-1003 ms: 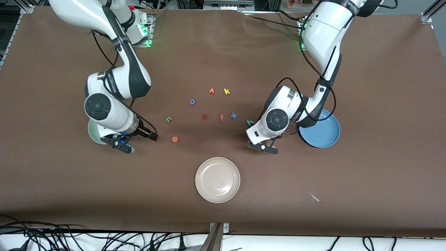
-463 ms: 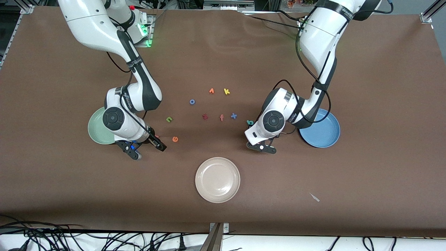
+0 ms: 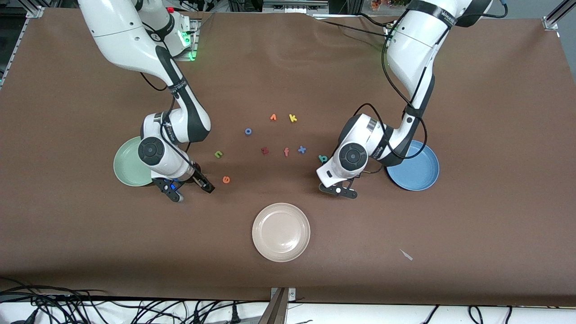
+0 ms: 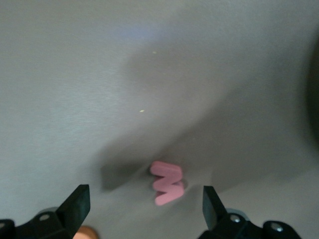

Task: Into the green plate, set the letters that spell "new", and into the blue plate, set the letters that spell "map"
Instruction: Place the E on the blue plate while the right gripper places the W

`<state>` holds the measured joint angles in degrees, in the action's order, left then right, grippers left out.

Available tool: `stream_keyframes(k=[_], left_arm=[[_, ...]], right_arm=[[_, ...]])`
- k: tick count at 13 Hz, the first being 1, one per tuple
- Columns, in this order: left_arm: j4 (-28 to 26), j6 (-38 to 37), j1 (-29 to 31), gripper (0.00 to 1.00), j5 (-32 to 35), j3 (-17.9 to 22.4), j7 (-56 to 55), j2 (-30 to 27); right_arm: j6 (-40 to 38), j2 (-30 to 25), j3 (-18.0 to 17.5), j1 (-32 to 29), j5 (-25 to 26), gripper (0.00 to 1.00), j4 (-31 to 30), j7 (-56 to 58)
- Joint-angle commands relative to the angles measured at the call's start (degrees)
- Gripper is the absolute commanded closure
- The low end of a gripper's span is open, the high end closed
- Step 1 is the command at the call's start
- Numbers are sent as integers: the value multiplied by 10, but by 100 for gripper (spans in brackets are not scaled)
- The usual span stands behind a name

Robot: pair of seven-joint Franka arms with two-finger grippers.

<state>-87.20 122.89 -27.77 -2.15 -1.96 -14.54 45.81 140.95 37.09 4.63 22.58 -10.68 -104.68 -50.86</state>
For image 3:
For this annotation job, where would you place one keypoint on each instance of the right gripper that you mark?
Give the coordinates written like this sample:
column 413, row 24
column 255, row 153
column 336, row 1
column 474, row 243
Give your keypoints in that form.
column 198, row 176

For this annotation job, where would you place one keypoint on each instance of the teal foam letter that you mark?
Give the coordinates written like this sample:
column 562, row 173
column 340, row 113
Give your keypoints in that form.
column 321, row 158

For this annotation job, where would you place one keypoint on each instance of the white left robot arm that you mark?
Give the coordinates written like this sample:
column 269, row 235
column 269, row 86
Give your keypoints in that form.
column 409, row 49

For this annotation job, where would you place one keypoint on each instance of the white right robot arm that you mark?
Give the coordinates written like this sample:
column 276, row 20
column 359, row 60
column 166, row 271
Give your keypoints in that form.
column 121, row 36

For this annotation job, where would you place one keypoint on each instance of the green plate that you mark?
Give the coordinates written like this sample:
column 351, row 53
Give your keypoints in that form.
column 128, row 164

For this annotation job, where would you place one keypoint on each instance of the beige plate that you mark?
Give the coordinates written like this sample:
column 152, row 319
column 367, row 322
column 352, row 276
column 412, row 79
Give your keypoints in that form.
column 281, row 231

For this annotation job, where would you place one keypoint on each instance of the blue plate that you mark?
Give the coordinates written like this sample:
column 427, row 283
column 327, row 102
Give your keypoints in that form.
column 418, row 168

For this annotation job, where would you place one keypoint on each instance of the white paper scrap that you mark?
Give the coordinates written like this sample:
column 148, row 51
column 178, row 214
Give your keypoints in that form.
column 406, row 255

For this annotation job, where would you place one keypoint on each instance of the grey metal box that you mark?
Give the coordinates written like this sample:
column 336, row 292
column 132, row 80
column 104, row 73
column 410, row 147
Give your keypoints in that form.
column 292, row 5

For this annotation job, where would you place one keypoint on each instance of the metal frame post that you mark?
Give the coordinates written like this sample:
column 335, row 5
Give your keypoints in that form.
column 276, row 310

